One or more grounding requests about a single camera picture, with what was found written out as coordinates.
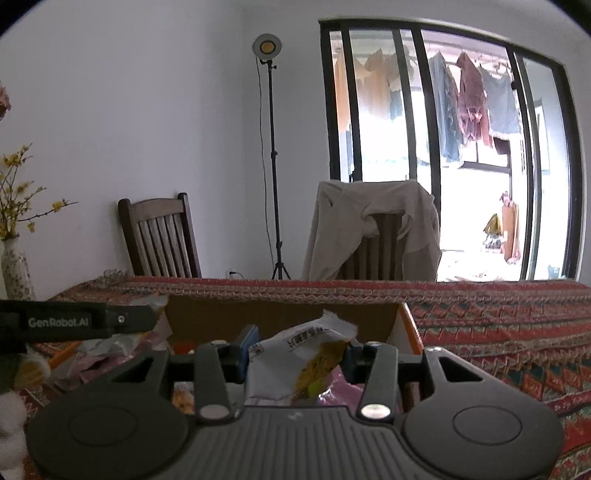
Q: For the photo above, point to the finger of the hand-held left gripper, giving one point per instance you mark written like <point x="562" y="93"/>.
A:
<point x="134" y="318"/>

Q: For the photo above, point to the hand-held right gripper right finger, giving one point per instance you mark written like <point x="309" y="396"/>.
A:
<point x="353" y="362"/>

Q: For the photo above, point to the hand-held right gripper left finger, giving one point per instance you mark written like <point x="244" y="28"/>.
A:
<point x="248" y="336"/>

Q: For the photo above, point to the large pink snack packet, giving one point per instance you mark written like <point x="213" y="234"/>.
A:
<point x="341" y="390"/>

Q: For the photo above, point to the orange cardboard box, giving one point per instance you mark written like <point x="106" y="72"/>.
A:
<point x="277" y="314"/>

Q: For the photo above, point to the pile of white wrappers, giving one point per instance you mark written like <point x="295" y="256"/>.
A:
<point x="106" y="350"/>

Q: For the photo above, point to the yellow white snack packet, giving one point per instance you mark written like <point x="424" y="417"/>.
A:
<point x="295" y="350"/>
<point x="32" y="371"/>

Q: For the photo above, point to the red snack packet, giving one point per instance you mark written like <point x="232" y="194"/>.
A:
<point x="184" y="347"/>

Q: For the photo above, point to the floral ceramic vase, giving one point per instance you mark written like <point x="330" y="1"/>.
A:
<point x="16" y="272"/>

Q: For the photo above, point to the dark wooden chair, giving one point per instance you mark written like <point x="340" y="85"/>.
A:
<point x="159" y="240"/>

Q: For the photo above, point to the golden biscuit packet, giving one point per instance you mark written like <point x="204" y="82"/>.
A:
<point x="184" y="401"/>

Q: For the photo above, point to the yellow flower branches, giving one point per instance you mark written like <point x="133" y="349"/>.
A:
<point x="59" y="205"/>

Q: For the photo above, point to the wooden chair under jacket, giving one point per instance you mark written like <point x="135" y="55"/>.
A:
<point x="385" y="244"/>

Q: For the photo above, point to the beige jacket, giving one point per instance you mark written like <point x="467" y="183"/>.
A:
<point x="341" y="221"/>

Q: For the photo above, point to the patterned red tablecloth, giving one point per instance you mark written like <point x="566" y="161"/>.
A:
<point x="508" y="323"/>

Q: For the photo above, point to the yellow bag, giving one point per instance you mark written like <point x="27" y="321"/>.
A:
<point x="493" y="233"/>

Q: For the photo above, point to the hanging orange garment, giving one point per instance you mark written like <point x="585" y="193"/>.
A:
<point x="510" y="230"/>

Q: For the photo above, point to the pink flower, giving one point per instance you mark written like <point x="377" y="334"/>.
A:
<point x="3" y="101"/>

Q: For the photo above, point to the hanging dark cloth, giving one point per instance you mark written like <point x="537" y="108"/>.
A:
<point x="502" y="154"/>

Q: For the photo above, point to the hanging orange shirt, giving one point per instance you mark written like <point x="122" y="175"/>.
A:
<point x="344" y="87"/>

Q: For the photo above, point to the hanging blue jeans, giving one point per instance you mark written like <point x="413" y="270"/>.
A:
<point x="445" y="106"/>

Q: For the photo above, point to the hanging tan shirt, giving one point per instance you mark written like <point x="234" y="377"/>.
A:
<point x="378" y="78"/>

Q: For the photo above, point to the hanging maroon jacket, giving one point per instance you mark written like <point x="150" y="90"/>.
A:
<point x="473" y="101"/>

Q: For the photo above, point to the black light stand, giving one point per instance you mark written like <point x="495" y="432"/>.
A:
<point x="267" y="46"/>

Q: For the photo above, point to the hanging light blue garment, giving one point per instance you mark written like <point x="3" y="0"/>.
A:
<point x="501" y="101"/>

